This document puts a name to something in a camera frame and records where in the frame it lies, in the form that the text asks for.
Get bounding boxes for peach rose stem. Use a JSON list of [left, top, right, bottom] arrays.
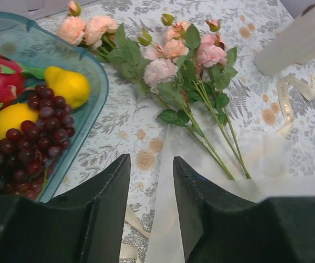
[[56, 1, 151, 95]]

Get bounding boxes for pale pink rose stem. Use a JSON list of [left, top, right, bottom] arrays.
[[136, 27, 236, 181]]

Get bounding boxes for teal plastic fruit basket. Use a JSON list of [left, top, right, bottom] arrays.
[[0, 12, 108, 202]]

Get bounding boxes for dark red grapes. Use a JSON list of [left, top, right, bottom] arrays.
[[0, 83, 75, 201]]

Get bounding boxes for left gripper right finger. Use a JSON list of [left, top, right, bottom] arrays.
[[173, 157, 315, 262]]

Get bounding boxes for yellow lemon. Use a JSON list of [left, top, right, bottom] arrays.
[[0, 103, 38, 141]]

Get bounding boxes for white ribbed vase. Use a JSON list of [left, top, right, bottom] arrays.
[[254, 1, 315, 76]]

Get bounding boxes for white wrapping paper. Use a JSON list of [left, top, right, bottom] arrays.
[[146, 127, 315, 262]]

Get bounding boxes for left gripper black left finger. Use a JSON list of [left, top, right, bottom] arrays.
[[0, 154, 131, 262]]

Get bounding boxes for red dragon fruit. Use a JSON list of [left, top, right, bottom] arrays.
[[0, 54, 45, 109]]

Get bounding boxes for cream ribbon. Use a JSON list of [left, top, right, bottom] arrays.
[[118, 74, 315, 263]]

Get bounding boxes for yellow pear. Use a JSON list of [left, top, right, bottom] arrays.
[[44, 66, 90, 109]]

